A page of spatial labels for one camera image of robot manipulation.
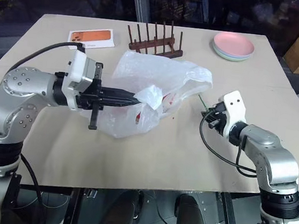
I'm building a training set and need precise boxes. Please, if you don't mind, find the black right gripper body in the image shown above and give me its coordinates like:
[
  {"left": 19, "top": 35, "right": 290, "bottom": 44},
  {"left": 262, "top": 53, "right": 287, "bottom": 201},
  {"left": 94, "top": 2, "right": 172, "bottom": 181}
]
[{"left": 198, "top": 98, "right": 231, "bottom": 136}]

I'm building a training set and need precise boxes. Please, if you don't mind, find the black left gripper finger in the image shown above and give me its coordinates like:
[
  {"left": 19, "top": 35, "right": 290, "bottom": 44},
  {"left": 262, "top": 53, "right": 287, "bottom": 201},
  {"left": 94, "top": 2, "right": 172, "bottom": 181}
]
[
  {"left": 100, "top": 85, "right": 140, "bottom": 102},
  {"left": 99, "top": 95, "right": 142, "bottom": 111}
]

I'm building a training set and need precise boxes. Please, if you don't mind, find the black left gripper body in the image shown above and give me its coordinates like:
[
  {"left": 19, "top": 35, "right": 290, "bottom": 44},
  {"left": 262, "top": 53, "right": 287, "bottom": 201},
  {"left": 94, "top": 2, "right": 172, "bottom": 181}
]
[{"left": 72, "top": 60, "right": 110, "bottom": 132}]

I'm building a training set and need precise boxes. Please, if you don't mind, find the translucent white plastic bag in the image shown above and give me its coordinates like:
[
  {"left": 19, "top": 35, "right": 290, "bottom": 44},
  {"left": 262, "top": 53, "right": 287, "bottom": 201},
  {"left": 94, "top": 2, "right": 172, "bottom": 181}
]
[{"left": 77, "top": 46, "right": 216, "bottom": 149}]

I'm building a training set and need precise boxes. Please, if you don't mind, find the thin green stick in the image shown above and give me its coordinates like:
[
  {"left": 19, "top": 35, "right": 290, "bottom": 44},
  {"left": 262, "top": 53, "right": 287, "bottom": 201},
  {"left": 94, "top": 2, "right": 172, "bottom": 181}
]
[{"left": 196, "top": 95, "right": 209, "bottom": 110}]

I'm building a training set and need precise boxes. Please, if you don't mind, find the blue plastic plate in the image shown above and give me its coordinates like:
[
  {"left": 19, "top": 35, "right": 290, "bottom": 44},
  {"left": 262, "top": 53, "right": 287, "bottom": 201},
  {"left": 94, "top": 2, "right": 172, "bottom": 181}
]
[{"left": 212, "top": 48, "right": 252, "bottom": 64}]

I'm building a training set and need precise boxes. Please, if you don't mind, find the brown wooden peg rack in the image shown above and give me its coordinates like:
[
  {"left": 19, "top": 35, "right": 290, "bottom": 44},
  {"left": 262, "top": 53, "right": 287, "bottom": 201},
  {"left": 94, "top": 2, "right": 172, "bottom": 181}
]
[{"left": 124, "top": 16, "right": 188, "bottom": 60}]

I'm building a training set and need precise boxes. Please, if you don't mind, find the orange phone box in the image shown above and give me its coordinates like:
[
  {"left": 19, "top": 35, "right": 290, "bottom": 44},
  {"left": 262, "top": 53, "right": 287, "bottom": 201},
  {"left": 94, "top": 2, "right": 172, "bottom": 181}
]
[{"left": 65, "top": 24, "right": 118, "bottom": 54}]

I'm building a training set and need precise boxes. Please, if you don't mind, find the green plastic plate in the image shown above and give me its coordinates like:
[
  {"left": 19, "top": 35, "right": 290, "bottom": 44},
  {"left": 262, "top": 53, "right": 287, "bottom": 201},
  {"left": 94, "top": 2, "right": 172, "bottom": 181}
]
[{"left": 211, "top": 42, "right": 254, "bottom": 61}]

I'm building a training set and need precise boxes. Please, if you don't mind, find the pink plastic plate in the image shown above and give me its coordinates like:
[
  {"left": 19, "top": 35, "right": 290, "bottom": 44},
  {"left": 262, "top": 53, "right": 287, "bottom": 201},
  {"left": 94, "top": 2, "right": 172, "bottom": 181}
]
[{"left": 212, "top": 31, "right": 257, "bottom": 56}]

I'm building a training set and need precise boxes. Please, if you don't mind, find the dark rounded shape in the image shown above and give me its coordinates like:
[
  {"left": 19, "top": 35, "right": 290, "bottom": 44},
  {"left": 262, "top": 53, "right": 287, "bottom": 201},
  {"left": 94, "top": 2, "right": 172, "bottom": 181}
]
[{"left": 173, "top": 192, "right": 211, "bottom": 224}]

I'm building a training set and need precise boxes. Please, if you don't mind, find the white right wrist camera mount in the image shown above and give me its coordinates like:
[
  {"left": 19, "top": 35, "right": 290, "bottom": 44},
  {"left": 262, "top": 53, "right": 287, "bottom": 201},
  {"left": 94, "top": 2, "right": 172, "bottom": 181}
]
[{"left": 214, "top": 88, "right": 251, "bottom": 141}]

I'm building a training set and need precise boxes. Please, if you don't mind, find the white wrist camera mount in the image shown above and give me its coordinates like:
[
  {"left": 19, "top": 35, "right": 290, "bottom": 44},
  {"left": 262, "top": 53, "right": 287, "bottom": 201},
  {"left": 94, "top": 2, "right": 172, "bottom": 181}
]
[
  {"left": 59, "top": 48, "right": 105, "bottom": 113},
  {"left": 214, "top": 88, "right": 251, "bottom": 141}
]

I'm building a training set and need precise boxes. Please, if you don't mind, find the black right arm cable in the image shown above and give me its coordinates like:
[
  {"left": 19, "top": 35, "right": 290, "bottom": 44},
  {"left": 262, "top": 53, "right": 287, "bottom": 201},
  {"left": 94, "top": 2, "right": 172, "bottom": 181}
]
[{"left": 195, "top": 112, "right": 264, "bottom": 179}]

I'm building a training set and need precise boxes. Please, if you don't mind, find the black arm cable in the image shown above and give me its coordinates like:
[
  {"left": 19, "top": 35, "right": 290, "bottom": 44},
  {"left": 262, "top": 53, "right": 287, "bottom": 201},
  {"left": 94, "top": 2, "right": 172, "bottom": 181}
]
[
  {"left": 7, "top": 35, "right": 84, "bottom": 80},
  {"left": 195, "top": 112, "right": 264, "bottom": 179}
]

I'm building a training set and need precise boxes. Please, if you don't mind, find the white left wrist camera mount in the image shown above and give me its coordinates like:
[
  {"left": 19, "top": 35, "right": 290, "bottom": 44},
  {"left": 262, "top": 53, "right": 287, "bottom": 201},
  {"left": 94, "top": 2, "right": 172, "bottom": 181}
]
[{"left": 59, "top": 48, "right": 105, "bottom": 113}]

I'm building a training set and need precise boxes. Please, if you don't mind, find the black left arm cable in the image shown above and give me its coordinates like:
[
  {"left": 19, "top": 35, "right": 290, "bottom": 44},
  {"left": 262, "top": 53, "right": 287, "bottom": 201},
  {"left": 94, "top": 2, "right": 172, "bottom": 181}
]
[{"left": 7, "top": 35, "right": 84, "bottom": 80}]

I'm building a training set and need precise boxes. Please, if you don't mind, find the grey window frame post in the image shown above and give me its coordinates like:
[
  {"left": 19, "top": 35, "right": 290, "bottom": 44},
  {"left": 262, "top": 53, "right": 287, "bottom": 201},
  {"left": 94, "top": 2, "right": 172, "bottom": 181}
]
[{"left": 133, "top": 0, "right": 153, "bottom": 24}]

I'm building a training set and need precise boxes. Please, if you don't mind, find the black cable under table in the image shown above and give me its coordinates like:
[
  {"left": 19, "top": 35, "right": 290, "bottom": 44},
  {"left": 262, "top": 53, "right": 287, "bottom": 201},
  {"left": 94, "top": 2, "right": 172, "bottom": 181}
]
[{"left": 12, "top": 153, "right": 55, "bottom": 224}]

